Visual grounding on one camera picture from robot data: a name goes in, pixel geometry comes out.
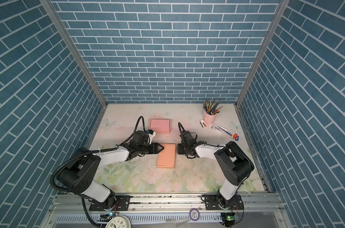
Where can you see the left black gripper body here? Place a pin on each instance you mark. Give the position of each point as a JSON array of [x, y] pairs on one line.
[[144, 148]]

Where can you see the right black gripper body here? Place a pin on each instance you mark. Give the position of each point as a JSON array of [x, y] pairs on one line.
[[187, 148]]

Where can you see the orange paper box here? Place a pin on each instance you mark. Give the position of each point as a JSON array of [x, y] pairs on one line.
[[166, 158]]

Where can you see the pink paper box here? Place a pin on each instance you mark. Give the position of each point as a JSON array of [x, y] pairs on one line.
[[161, 126]]

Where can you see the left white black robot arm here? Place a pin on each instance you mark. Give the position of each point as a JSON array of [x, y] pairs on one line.
[[77, 175]]

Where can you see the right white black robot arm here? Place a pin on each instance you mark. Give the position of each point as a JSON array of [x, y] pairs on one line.
[[234, 163]]

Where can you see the pink pencil cup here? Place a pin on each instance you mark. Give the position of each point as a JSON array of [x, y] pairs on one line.
[[209, 119]]

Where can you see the white toothpaste tube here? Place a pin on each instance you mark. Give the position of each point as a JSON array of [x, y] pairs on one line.
[[225, 132]]

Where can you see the coloured pencils bundle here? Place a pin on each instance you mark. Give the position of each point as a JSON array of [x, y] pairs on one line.
[[212, 107]]

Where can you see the white round clock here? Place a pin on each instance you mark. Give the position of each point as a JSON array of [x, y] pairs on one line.
[[119, 222]]

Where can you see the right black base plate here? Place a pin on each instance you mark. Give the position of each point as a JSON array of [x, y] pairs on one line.
[[218, 202]]

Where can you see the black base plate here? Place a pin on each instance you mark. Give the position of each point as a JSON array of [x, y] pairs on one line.
[[115, 203], [218, 202]]

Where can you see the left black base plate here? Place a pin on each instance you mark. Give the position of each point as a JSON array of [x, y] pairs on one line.
[[115, 203]]

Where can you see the aluminium mounting rail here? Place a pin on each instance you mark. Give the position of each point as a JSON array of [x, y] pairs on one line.
[[184, 202]]

